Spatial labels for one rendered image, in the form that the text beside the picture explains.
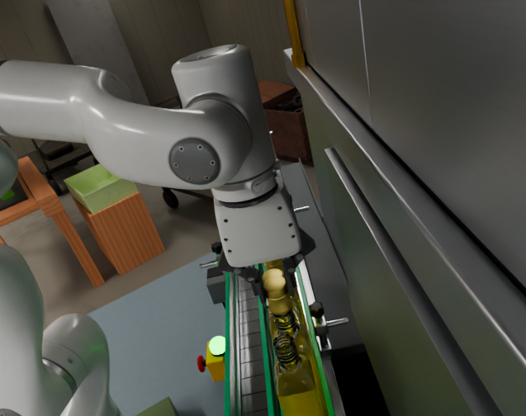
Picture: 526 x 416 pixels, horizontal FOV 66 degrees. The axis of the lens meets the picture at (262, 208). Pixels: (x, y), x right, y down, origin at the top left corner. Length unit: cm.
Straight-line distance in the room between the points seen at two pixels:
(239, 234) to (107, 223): 270
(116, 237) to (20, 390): 247
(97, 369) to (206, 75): 69
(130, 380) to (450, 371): 123
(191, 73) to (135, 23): 732
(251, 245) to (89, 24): 703
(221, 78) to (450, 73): 22
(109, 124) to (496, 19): 30
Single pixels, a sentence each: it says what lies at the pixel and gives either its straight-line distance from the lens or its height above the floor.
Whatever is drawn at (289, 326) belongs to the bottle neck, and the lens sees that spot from 62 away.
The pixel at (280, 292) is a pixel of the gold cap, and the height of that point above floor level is 136.
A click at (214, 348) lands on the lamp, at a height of 102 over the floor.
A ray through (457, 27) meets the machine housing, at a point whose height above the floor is 169.
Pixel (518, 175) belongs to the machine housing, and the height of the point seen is 163.
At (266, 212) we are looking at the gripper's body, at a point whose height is 149.
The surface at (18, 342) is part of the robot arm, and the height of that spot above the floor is 132.
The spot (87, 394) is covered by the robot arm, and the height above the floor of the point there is 110.
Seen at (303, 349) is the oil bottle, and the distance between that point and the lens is 64.
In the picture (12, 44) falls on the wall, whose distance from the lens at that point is 758.
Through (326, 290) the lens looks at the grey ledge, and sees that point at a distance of 102.
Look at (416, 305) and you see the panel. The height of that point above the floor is 149.
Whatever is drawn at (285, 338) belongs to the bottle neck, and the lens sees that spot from 59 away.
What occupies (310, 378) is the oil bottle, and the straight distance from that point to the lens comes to 61.
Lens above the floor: 174
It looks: 29 degrees down
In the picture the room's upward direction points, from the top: 15 degrees counter-clockwise
